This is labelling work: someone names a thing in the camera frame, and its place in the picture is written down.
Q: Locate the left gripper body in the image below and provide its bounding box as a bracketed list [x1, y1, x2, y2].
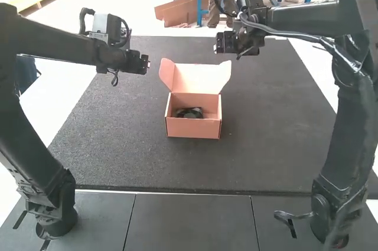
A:
[126, 49, 152, 74]

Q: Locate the black square fan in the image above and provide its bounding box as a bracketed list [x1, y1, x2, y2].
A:
[173, 106, 205, 119]

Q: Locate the dark base panel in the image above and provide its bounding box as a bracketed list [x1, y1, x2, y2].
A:
[0, 191, 137, 251]
[124, 193, 261, 251]
[250, 195, 378, 251]

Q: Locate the black mat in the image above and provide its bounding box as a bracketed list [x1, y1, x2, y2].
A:
[47, 35, 378, 196]

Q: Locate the black cable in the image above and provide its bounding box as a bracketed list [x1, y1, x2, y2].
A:
[79, 7, 96, 35]
[213, 0, 240, 19]

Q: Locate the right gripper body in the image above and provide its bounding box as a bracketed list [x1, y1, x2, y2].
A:
[214, 27, 266, 57]

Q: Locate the cardboard box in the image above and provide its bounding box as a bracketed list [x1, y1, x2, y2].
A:
[158, 57, 233, 140]

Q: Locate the flat cardboard sheet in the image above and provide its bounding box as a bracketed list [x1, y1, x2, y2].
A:
[154, 0, 209, 28]

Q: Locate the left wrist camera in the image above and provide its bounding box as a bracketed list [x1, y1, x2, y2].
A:
[90, 12, 132, 47]

